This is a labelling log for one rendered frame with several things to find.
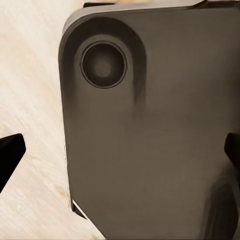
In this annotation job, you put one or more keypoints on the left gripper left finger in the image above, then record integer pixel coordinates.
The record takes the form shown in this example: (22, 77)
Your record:
(12, 149)

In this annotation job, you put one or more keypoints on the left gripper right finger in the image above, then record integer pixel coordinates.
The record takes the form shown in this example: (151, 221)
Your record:
(232, 149)

